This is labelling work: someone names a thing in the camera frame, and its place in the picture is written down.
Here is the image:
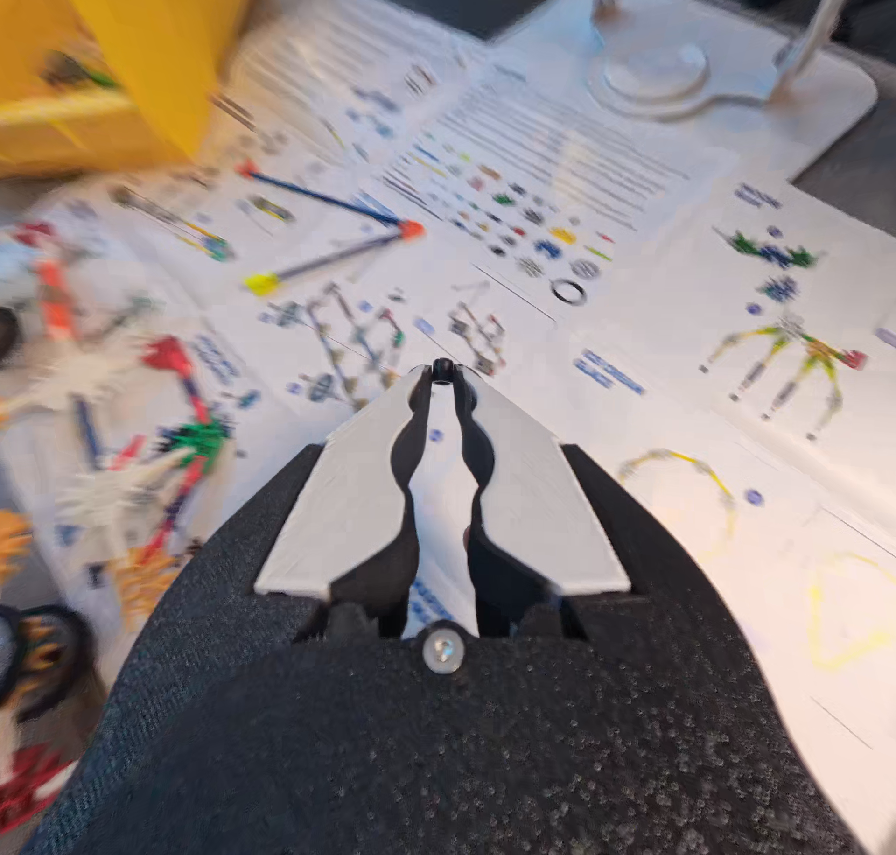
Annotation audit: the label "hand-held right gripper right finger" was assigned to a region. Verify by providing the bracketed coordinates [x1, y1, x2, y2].
[451, 375, 631, 632]

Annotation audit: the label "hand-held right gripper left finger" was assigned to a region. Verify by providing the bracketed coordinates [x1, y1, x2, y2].
[255, 372, 435, 632]

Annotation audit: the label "colourful rod and connector model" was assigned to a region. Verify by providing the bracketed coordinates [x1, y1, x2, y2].
[0, 218, 239, 835]

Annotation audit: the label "black toy wheel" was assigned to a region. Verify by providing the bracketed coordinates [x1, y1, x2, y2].
[0, 601, 96, 723]

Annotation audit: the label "blue rods with orange connector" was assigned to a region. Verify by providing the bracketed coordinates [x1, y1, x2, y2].
[236, 160, 428, 299]

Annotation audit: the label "white instruction sheet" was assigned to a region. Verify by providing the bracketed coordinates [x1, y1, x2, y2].
[0, 0, 896, 855]

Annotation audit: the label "white stand base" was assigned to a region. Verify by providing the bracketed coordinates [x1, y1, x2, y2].
[539, 0, 880, 170]

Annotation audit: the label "yellow plastic bin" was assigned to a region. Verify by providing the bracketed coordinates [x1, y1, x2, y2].
[0, 0, 260, 180]

